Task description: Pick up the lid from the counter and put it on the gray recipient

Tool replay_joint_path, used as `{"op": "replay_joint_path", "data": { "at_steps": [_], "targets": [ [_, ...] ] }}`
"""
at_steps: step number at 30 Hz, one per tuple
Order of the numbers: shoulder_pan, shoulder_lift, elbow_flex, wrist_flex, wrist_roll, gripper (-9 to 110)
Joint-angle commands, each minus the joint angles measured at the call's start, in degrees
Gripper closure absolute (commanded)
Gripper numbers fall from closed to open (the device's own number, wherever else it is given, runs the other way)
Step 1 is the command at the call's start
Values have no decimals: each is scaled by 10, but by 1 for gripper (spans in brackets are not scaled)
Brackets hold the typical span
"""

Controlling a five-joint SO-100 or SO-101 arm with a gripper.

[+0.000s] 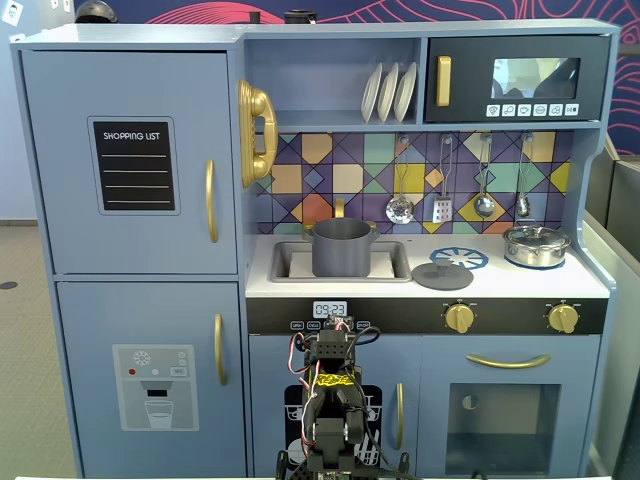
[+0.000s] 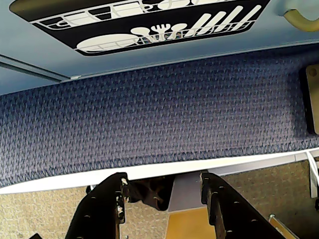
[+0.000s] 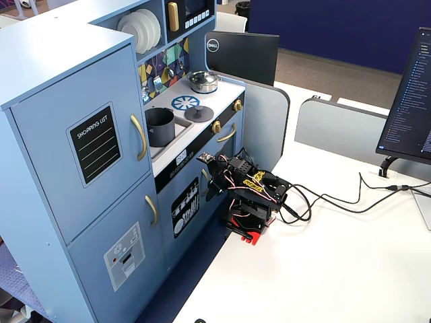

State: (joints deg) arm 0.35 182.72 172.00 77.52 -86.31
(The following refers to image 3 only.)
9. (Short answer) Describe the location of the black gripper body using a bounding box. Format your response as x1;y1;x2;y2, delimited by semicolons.
210;155;238;189

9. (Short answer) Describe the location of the black robot wrist mount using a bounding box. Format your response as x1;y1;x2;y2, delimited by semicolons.
184;104;215;123

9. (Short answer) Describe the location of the red black arm base clamp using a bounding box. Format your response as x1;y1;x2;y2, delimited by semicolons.
220;215;277;246

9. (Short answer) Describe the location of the steel pot with lid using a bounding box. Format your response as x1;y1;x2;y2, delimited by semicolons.
187;69;220;95

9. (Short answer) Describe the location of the blue oven door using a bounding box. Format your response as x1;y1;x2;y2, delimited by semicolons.
210;114;245;219

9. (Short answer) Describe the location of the black dishwasher sticker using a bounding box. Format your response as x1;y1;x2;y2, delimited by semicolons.
170;176;201;240

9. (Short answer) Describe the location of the blue dishwasher door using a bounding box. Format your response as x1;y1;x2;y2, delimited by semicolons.
156;157;217;277

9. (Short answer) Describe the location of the gray toy sink basin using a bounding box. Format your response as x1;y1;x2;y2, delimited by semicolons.
144;116;195;162

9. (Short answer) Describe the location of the gray desk divider panel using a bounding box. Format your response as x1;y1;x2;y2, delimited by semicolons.
215;75;292;169
294;96;431;184

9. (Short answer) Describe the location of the gray plastic pot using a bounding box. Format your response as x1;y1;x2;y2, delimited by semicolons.
144;107;177;148

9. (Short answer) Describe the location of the gray ice dispenser sticker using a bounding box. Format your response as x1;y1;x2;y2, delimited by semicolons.
102;221;147;293

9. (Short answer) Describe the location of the steel slotted spatula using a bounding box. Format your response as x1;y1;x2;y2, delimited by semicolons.
152;55;163;92

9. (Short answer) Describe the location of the steel slotted skimmer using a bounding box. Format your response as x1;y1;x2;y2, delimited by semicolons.
141;59;151;102

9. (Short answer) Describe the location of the steel ladle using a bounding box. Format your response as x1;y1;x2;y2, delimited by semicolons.
166;50;176;79

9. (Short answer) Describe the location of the black Dell monitor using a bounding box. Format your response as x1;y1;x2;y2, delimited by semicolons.
205;30;280;87

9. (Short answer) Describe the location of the black shopping list board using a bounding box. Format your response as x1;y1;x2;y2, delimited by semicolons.
65;101;124;189

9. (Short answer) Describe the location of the blue freezer door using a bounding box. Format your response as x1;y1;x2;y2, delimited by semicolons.
66;174;166;323

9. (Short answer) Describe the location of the white chair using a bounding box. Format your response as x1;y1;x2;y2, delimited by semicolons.
215;11;249;34

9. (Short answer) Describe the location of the white toy plate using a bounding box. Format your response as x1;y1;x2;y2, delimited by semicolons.
134;9;158;50
144;7;163;46
117;11;151;55

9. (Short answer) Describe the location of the black trash bin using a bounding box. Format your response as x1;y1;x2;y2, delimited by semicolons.
234;0;251;22

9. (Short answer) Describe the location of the black microwave door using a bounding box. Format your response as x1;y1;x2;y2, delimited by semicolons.
164;0;216;43

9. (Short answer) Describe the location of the blue fridge door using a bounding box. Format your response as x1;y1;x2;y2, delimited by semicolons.
9;42;153;247

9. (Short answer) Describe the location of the monitor showing code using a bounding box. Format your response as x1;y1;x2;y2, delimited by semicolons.
375;26;431;166

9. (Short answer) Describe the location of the blue wooden toy kitchen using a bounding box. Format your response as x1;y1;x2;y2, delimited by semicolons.
0;0;247;323

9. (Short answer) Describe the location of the silver stand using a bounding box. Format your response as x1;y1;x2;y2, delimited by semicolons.
411;186;431;231

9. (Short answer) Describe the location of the gold dishwasher handle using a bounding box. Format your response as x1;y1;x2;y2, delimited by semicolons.
200;168;211;197

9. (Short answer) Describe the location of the small wrist camera board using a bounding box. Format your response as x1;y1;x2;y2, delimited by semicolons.
196;151;217;165

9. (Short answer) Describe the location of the gold oven handle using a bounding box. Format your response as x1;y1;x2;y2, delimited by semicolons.
216;122;238;143

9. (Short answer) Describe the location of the gold freezer door handle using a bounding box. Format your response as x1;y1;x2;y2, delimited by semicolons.
144;194;159;228

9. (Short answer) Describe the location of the gold fridge door handle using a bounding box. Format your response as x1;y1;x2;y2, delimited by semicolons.
129;113;148;162

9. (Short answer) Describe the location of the black cable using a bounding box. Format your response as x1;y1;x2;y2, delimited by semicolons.
286;172;431;206
278;184;431;225

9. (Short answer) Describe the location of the gold microwave handle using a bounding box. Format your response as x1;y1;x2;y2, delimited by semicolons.
167;1;180;33

